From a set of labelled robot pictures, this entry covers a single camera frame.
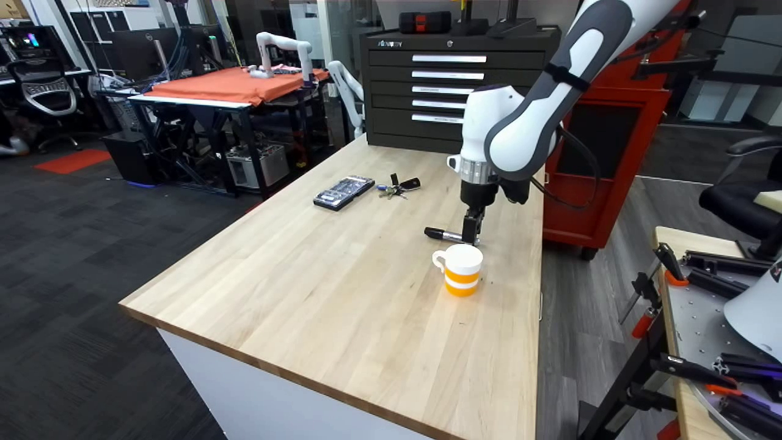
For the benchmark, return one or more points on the white curved frame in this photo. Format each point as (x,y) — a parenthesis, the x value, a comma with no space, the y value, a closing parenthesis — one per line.
(345,81)

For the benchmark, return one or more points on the black bar clamp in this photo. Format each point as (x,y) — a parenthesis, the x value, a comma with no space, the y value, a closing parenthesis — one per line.
(718,285)
(721,262)

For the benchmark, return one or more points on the white grey Franka arm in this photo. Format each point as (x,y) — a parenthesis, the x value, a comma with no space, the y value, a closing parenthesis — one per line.
(521,137)

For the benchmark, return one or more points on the grey computer tower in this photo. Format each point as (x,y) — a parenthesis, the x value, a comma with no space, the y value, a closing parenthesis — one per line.
(257,168)

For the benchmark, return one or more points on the black purple clamp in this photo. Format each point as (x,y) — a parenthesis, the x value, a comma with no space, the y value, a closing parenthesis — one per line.
(746,412)
(749,367)

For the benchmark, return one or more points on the black clamp orange pad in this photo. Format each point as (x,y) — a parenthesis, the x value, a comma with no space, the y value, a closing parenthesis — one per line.
(671,261)

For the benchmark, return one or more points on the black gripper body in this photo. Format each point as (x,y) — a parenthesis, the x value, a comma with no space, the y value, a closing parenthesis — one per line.
(478,195)

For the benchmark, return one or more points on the key bunch black fob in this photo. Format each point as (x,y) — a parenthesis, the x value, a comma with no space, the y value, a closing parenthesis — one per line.
(410,185)

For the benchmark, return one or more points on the grey mesh office chair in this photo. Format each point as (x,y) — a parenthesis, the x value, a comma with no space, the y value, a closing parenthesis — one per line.
(49,100)

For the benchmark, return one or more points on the black office chair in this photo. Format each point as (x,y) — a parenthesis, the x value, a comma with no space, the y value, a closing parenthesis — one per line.
(737,205)

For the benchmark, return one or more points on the grey metal breadboard plate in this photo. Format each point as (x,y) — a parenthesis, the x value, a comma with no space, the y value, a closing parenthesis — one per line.
(701,327)

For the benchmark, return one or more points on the black marker silver cap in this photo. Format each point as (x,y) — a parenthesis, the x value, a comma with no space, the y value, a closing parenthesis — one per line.
(440,236)

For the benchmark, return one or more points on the white cone shade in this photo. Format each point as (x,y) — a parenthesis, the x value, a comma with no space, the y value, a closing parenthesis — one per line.
(760,315)

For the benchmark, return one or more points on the black calculator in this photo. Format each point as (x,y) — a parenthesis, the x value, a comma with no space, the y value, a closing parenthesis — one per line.
(344,195)

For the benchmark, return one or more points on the black speaker red display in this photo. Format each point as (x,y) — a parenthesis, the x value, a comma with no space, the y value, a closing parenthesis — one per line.
(426,23)

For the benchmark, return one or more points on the black floor box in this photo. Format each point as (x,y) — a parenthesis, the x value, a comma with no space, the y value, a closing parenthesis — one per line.
(131,157)

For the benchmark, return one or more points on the table with orange cover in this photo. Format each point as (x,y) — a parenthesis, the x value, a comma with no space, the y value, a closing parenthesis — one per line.
(229,85)

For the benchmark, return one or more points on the red tool cart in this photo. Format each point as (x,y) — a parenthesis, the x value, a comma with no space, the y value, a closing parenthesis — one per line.
(613,214)

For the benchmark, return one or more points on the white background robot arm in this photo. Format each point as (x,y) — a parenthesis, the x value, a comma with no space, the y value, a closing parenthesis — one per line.
(285,42)

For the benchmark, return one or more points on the white mug orange stripes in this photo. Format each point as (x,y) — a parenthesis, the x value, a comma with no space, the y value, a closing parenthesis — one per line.
(462,261)

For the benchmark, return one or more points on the red floor mat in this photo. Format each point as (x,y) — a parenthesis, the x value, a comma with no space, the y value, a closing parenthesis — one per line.
(74,162)

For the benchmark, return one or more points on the computer monitor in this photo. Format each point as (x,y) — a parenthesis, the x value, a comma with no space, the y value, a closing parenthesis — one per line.
(33,40)

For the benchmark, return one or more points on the wooden workbench with clamps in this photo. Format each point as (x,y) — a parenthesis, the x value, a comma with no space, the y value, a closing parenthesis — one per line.
(701,244)

